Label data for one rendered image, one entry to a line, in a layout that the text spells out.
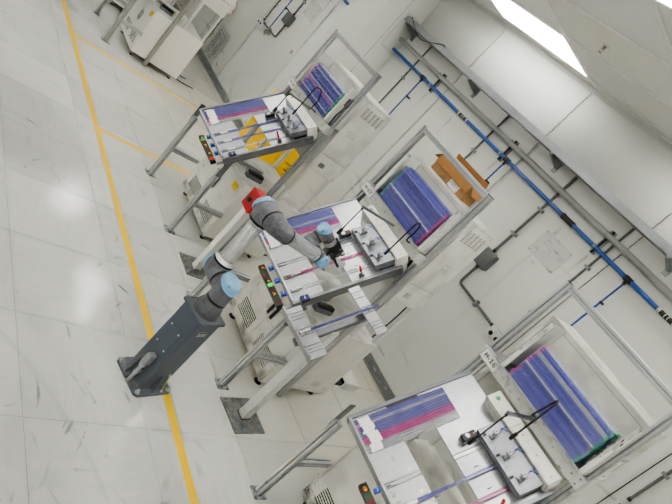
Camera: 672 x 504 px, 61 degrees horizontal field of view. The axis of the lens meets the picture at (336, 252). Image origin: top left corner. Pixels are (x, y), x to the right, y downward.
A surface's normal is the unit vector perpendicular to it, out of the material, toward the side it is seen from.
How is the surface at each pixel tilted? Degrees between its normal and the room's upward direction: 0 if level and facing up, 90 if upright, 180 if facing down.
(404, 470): 44
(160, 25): 90
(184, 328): 90
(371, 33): 90
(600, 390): 90
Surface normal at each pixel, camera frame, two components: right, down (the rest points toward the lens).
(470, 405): 0.05, -0.69
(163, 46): 0.40, 0.67
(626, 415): -0.62, -0.30
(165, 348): -0.51, -0.13
